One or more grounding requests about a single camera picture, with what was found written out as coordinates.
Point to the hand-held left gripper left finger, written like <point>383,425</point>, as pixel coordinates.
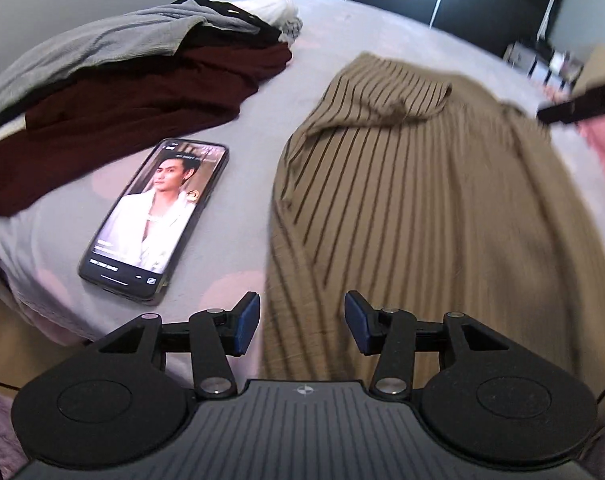
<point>250,322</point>

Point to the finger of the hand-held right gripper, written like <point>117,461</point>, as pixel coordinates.
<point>582,107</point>

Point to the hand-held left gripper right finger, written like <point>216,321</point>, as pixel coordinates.
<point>355,322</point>

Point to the olive striped knit garment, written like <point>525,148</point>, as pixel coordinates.
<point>407,200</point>

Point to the black smartphone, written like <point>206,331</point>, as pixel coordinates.
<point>152,220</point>

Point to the dark glossy wardrobe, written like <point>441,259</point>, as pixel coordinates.
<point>482,0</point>

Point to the maroon garment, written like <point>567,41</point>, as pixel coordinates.
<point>107,110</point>

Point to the black garment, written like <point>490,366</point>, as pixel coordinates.
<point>232,30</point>

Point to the black and white striped cloth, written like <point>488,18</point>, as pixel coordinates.
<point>292,30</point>

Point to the white folded garment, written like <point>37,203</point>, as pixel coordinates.
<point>272,7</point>

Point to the grey ribbed garment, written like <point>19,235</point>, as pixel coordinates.
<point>82,45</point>

